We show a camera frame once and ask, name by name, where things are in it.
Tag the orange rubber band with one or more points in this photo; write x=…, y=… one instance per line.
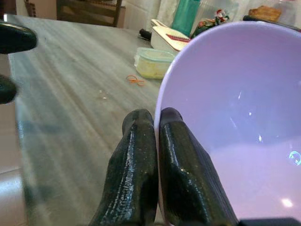
x=135, y=80

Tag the brown bread piece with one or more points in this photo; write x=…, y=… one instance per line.
x=265, y=13

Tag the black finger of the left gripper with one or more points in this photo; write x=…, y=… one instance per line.
x=7, y=90
x=16, y=38

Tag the lilac plastic bowl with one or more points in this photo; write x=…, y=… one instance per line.
x=235, y=94

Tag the red green Christmas ornament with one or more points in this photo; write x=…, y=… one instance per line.
x=212, y=22

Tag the small black cylinder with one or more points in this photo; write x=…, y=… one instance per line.
x=145, y=34

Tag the teal plastic bottle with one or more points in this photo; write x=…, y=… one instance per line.
x=185, y=14

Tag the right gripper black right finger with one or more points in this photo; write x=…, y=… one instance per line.
x=183, y=179

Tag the dark wooden chair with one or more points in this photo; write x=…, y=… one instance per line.
x=89, y=10

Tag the clear container with teal lid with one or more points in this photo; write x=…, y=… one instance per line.
x=152, y=64

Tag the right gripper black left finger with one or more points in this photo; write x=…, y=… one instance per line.
x=131, y=169

